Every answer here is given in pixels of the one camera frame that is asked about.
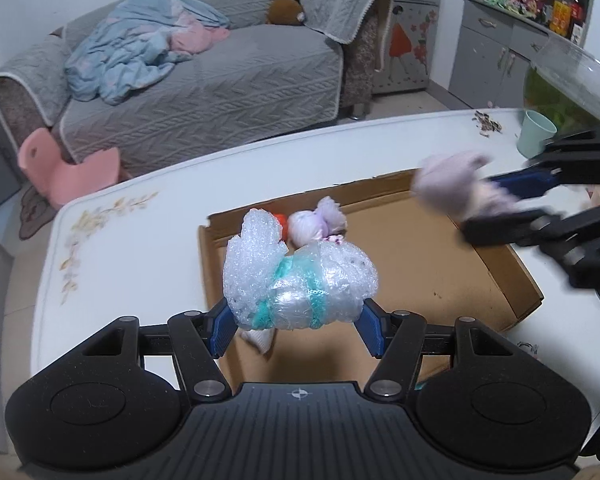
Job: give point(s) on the green cup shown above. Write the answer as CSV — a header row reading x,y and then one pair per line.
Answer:
x,y
532,132

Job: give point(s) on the sticker decorated refrigerator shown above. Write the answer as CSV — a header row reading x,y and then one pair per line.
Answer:
x,y
410,35

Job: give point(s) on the orange drink bottle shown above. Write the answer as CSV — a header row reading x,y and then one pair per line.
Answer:
x,y
561,10

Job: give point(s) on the white purple sock bundle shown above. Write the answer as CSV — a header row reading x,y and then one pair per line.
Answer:
x,y
312,222

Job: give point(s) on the orange plastic bag bundle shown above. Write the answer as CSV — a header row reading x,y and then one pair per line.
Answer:
x,y
279,222

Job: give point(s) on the lavender fuzzy sock bundle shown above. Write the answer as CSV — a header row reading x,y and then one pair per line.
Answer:
x,y
450,185

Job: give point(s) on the pile of seed shells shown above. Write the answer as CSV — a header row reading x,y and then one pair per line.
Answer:
x,y
486,122

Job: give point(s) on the light blue blanket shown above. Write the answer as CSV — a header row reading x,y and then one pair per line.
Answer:
x,y
125,50

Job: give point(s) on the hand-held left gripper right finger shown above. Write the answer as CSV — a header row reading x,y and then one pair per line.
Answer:
x,y
371,329

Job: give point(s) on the glass fish tank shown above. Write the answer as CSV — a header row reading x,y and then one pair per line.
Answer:
x,y
570,85

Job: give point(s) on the shallow cardboard box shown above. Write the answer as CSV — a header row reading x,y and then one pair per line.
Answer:
x,y
420,280

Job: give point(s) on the pink cloth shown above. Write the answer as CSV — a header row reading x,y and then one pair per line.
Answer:
x,y
197,37

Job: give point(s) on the grey cabinet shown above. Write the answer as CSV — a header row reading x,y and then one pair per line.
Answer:
x,y
495,55

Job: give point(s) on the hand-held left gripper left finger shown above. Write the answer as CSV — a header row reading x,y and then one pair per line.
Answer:
x,y
222,330

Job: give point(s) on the bubble wrap bundle teal band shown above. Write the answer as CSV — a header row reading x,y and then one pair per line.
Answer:
x,y
300,280

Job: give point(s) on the grey sofa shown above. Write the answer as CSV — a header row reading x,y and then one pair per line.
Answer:
x,y
220,95

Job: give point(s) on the brown floor mat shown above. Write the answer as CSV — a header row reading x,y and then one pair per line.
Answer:
x,y
32,210

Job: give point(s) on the pink plastic stool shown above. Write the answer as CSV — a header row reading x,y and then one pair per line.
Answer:
x,y
65,170

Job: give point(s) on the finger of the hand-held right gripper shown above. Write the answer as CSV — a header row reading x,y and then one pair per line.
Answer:
x,y
525,182
500,227

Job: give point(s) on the brown plush toy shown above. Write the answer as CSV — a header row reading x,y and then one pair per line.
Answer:
x,y
285,10

